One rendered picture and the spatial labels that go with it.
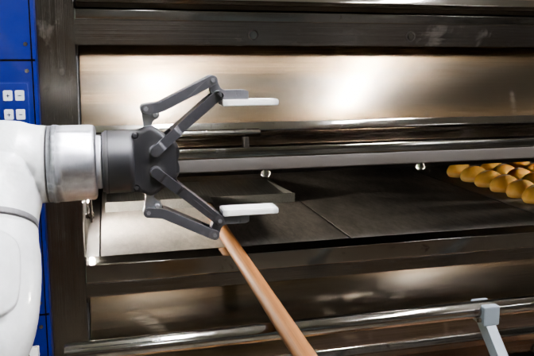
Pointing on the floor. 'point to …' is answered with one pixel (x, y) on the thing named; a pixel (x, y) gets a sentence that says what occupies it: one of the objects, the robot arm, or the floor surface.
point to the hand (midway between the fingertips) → (266, 156)
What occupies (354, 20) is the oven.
